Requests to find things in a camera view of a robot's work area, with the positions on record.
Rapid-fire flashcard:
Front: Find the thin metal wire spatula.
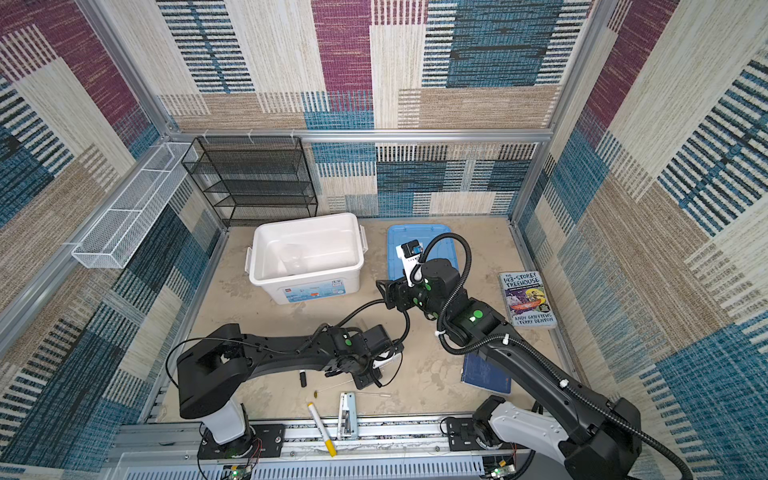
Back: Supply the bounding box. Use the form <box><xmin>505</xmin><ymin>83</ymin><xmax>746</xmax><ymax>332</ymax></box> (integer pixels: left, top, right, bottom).
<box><xmin>312</xmin><ymin>389</ymin><xmax>392</xmax><ymax>399</ymax></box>

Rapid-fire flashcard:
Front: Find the white plastic storage bin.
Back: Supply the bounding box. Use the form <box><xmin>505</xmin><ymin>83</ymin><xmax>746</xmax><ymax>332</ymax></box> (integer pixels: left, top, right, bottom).
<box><xmin>244</xmin><ymin>213</ymin><xmax>368</xmax><ymax>305</ymax></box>

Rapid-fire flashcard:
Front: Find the clear plastic beaker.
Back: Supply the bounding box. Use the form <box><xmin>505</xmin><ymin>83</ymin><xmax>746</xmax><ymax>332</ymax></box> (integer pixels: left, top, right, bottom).
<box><xmin>278</xmin><ymin>244</ymin><xmax>307</xmax><ymax>275</ymax></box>

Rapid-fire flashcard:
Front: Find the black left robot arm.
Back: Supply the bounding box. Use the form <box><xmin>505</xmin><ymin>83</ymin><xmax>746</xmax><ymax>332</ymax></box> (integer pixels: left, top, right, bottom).
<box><xmin>177</xmin><ymin>323</ymin><xmax>403</xmax><ymax>420</ymax></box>

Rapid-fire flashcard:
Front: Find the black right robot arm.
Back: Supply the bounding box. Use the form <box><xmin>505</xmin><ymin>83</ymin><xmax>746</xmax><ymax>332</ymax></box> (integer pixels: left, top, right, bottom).
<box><xmin>376</xmin><ymin>259</ymin><xmax>642</xmax><ymax>479</ymax></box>

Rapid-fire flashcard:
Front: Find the white yellow marker pen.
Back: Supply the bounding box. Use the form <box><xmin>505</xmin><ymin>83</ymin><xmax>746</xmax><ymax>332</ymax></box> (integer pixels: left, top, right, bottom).
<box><xmin>307</xmin><ymin>402</ymin><xmax>337</xmax><ymax>457</ymax></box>

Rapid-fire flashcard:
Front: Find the dark blue book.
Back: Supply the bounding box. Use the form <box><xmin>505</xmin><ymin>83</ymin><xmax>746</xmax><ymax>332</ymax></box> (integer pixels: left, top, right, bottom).
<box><xmin>461</xmin><ymin>353</ymin><xmax>512</xmax><ymax>395</ymax></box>

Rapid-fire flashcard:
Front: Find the colourful treehouse book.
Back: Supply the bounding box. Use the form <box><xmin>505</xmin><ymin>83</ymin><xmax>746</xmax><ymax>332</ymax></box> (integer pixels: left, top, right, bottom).
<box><xmin>499</xmin><ymin>271</ymin><xmax>557</xmax><ymax>329</ymax></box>

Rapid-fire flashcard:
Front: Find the black corrugated left cable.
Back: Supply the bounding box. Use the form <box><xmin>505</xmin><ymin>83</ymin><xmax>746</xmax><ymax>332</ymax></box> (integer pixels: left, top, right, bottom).
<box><xmin>335</xmin><ymin>298</ymin><xmax>412</xmax><ymax>361</ymax></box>

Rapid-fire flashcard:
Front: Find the black corrugated cable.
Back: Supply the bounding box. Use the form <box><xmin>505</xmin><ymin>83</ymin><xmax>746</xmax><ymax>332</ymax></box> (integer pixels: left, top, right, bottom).
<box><xmin>335</xmin><ymin>298</ymin><xmax>412</xmax><ymax>361</ymax></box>
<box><xmin>416</xmin><ymin>232</ymin><xmax>697</xmax><ymax>480</ymax></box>

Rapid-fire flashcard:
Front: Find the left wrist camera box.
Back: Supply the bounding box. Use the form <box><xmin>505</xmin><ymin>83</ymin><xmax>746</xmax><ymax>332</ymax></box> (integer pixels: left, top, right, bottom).
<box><xmin>363</xmin><ymin>325</ymin><xmax>403</xmax><ymax>369</ymax></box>

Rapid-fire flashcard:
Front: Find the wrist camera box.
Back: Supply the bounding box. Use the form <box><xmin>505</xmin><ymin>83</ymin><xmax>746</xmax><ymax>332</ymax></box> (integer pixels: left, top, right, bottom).
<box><xmin>396</xmin><ymin>239</ymin><xmax>423</xmax><ymax>287</ymax></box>
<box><xmin>363</xmin><ymin>325</ymin><xmax>403</xmax><ymax>369</ymax></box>

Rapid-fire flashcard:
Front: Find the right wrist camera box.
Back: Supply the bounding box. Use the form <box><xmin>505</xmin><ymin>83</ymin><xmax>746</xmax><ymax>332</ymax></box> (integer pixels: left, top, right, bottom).
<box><xmin>396</xmin><ymin>239</ymin><xmax>423</xmax><ymax>287</ymax></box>

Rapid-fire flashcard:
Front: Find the metal clamp bracket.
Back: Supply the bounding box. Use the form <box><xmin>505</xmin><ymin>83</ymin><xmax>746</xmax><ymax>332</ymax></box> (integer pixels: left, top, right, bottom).
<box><xmin>337</xmin><ymin>392</ymin><xmax>360</xmax><ymax>440</ymax></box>

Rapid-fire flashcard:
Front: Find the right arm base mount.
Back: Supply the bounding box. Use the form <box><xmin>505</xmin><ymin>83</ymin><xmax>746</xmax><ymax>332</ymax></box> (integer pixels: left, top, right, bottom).
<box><xmin>439</xmin><ymin>395</ymin><xmax>526</xmax><ymax>452</ymax></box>

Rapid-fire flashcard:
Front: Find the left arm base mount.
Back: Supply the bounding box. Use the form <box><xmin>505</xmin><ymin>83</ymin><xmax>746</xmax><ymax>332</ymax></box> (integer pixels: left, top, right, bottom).
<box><xmin>197</xmin><ymin>423</ymin><xmax>286</xmax><ymax>460</ymax></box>

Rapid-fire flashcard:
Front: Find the black corrugated right cable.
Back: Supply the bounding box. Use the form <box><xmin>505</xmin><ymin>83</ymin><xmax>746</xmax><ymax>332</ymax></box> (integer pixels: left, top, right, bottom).
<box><xmin>416</xmin><ymin>232</ymin><xmax>697</xmax><ymax>480</ymax></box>

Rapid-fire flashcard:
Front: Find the black wire mesh shelf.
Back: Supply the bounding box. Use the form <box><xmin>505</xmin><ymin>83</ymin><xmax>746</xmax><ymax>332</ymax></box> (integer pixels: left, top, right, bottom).
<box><xmin>181</xmin><ymin>136</ymin><xmax>318</xmax><ymax>227</ymax></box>

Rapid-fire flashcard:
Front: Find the white wire mesh basket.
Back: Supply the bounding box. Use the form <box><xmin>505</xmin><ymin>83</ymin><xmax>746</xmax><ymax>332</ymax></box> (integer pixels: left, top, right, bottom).
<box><xmin>72</xmin><ymin>142</ymin><xmax>190</xmax><ymax>269</ymax></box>

